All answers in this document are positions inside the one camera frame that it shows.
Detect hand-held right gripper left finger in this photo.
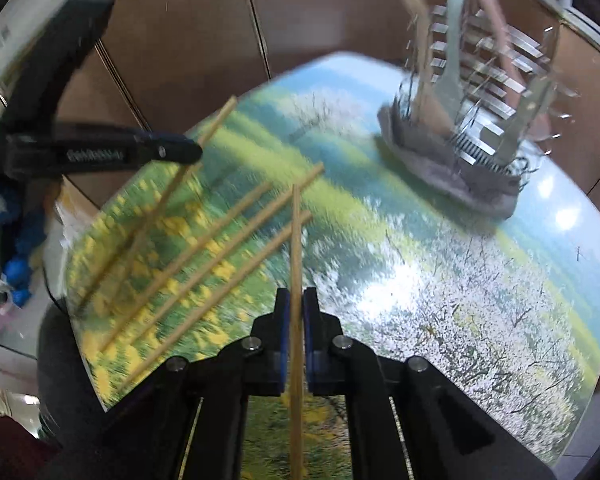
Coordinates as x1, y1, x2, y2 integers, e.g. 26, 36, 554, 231
65, 287, 293, 480

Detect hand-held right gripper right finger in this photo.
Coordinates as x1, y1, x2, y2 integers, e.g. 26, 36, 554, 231
304, 287, 555, 480

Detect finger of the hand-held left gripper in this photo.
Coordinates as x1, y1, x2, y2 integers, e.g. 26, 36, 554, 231
55, 121, 187, 142
7, 132, 204, 176

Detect thin bamboo chopstick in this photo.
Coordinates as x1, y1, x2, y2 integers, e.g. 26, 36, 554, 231
290, 184, 305, 480
75, 96, 238, 311

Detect bunch of bamboo chopsticks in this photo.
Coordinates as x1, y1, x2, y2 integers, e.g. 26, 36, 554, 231
77, 162, 325, 393

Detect metal wire utensil holder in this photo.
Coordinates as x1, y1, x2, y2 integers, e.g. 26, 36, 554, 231
395, 0, 578, 181

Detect beige pink plastic spoon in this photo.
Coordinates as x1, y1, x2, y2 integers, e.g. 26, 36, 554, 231
400, 0, 458, 133

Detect white plastic spoon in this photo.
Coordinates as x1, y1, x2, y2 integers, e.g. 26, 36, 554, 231
494, 75, 555, 166

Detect light blue plastic spoon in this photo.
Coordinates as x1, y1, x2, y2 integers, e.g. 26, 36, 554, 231
436, 0, 469, 108

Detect person's left hand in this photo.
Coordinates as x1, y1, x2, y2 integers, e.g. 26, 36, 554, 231
0, 185, 48, 308

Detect copper kitchen base cabinets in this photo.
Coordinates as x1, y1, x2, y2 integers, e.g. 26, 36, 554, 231
55, 0, 600, 196

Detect grey folded cloth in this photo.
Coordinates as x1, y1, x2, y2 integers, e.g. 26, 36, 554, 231
377, 105, 523, 218

